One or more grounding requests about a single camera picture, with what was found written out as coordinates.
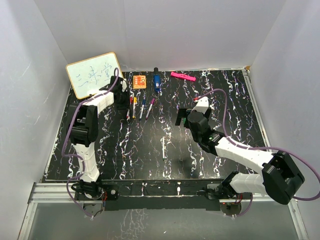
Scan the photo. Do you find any white pen with green tip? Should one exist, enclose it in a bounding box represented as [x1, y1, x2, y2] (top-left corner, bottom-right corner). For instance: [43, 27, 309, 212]
[161, 136, 166, 161]

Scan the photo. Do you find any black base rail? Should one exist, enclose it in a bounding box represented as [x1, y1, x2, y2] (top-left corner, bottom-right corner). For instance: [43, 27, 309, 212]
[102, 179, 222, 211]

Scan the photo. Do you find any pink plastic tool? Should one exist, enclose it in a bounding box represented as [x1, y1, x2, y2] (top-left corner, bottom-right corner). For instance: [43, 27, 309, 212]
[170, 71, 196, 82]

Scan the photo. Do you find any white pen with blue tip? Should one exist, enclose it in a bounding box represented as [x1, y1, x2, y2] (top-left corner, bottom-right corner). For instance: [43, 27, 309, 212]
[139, 97, 146, 121]

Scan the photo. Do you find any white pen with yellow tip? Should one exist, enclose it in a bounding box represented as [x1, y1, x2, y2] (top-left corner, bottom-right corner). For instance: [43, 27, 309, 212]
[132, 96, 138, 119]

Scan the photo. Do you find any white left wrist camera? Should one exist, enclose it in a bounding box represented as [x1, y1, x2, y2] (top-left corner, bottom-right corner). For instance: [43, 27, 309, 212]
[119, 78, 129, 92]

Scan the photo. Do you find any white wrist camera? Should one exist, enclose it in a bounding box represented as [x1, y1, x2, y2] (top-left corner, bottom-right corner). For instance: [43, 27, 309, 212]
[192, 96, 209, 114]
[119, 78, 129, 92]

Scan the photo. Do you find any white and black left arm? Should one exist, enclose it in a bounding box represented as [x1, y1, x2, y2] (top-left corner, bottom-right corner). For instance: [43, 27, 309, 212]
[66, 76, 130, 200]

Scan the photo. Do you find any aluminium frame rail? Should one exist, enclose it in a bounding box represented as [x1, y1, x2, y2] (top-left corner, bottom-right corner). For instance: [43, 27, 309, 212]
[18, 183, 103, 240]

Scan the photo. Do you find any small orange notebook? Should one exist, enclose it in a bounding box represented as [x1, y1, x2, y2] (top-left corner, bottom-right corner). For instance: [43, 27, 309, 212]
[132, 75, 147, 90]

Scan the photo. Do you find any small whiteboard with yellow frame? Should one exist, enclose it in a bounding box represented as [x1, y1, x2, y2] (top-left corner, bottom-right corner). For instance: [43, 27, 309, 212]
[65, 52, 121, 100]

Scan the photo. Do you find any white pen with purple tip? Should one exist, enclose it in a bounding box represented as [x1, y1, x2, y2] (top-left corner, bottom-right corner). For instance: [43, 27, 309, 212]
[145, 98, 155, 120]

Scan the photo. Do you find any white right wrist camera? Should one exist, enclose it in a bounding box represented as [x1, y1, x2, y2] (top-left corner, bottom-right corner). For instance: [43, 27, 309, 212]
[192, 96, 209, 114]

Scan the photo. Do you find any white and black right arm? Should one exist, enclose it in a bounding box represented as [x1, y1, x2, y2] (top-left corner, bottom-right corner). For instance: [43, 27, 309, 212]
[175, 108, 305, 205]

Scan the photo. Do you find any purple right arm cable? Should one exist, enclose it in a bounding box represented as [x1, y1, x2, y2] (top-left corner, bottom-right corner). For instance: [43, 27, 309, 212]
[194, 88, 320, 218]

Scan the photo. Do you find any blue stapler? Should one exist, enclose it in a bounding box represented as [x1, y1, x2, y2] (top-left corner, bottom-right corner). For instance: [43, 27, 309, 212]
[153, 67, 161, 92]

